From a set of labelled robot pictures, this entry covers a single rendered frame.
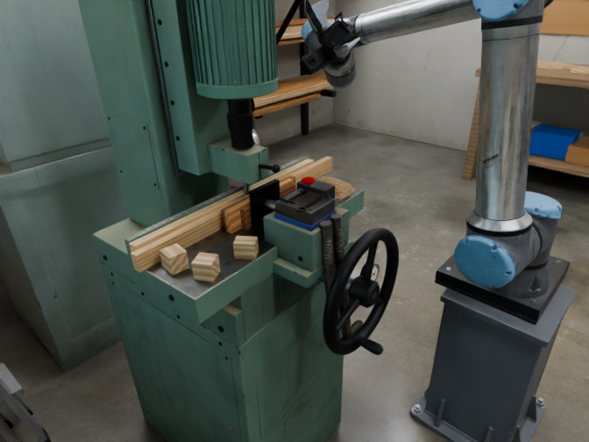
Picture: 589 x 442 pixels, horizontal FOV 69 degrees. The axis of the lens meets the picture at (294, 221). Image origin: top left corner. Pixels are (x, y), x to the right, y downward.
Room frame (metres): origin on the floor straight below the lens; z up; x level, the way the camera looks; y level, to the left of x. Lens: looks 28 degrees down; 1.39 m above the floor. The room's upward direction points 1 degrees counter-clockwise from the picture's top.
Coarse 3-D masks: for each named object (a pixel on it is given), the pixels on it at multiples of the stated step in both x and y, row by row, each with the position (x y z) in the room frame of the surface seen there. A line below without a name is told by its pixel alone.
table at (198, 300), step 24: (360, 192) 1.07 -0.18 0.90; (216, 240) 0.83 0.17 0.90; (264, 240) 0.82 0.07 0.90; (240, 264) 0.73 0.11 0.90; (264, 264) 0.76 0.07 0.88; (288, 264) 0.77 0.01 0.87; (144, 288) 0.73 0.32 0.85; (168, 288) 0.67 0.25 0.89; (192, 288) 0.65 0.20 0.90; (216, 288) 0.66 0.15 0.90; (240, 288) 0.71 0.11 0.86; (192, 312) 0.63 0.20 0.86
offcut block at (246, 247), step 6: (234, 240) 0.76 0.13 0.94; (240, 240) 0.76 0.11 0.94; (246, 240) 0.76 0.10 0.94; (252, 240) 0.76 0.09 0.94; (234, 246) 0.75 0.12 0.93; (240, 246) 0.75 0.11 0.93; (246, 246) 0.75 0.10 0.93; (252, 246) 0.75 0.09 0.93; (258, 246) 0.78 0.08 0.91; (234, 252) 0.75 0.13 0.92; (240, 252) 0.75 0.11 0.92; (246, 252) 0.75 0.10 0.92; (252, 252) 0.75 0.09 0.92; (258, 252) 0.77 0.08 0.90; (234, 258) 0.75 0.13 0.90; (240, 258) 0.75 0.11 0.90; (246, 258) 0.75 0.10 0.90; (252, 258) 0.75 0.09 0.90
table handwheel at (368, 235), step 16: (368, 240) 0.73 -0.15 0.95; (384, 240) 0.79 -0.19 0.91; (352, 256) 0.69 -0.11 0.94; (368, 256) 0.76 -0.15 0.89; (336, 272) 0.68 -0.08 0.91; (368, 272) 0.75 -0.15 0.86; (336, 288) 0.65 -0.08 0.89; (352, 288) 0.74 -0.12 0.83; (368, 288) 0.72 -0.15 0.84; (384, 288) 0.83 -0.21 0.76; (336, 304) 0.64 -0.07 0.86; (352, 304) 0.71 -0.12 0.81; (368, 304) 0.71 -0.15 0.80; (384, 304) 0.81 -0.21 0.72; (336, 320) 0.64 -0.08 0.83; (368, 320) 0.78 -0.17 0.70; (336, 336) 0.64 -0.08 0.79; (352, 336) 0.74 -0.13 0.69; (368, 336) 0.75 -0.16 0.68; (336, 352) 0.65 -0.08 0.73
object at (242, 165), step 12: (216, 144) 0.99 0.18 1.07; (228, 144) 0.99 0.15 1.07; (216, 156) 0.97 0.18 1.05; (228, 156) 0.94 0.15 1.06; (240, 156) 0.92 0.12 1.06; (252, 156) 0.92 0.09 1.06; (264, 156) 0.94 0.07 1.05; (216, 168) 0.97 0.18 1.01; (228, 168) 0.95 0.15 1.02; (240, 168) 0.92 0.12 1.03; (252, 168) 0.91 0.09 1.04; (240, 180) 0.92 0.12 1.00; (252, 180) 0.91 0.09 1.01
